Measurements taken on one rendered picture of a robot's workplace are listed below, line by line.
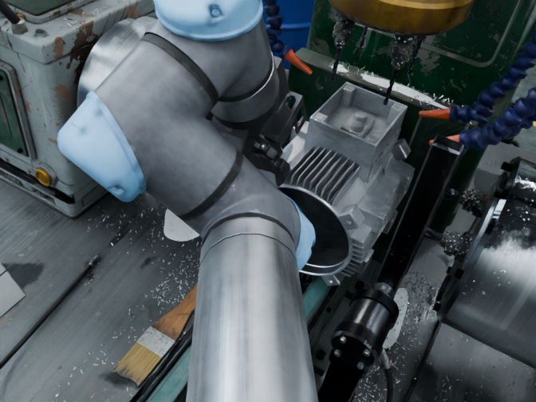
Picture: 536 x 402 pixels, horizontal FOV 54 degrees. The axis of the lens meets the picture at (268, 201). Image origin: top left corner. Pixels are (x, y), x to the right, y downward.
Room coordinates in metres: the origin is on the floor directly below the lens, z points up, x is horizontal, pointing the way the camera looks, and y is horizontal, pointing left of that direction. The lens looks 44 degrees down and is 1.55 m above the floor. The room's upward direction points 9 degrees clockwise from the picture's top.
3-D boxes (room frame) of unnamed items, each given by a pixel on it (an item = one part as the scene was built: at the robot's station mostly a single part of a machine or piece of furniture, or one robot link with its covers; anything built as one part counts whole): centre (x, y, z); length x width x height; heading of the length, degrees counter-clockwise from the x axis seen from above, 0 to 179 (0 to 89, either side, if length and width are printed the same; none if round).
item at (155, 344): (0.45, 0.13, 0.80); 0.21 x 0.05 x 0.01; 156
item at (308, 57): (0.75, -0.16, 0.97); 0.30 x 0.11 x 0.34; 66
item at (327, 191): (0.60, -0.09, 1.01); 0.20 x 0.19 x 0.19; 155
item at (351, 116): (0.63, -0.11, 1.11); 0.12 x 0.11 x 0.07; 155
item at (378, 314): (0.52, -0.25, 0.92); 0.45 x 0.13 x 0.24; 156
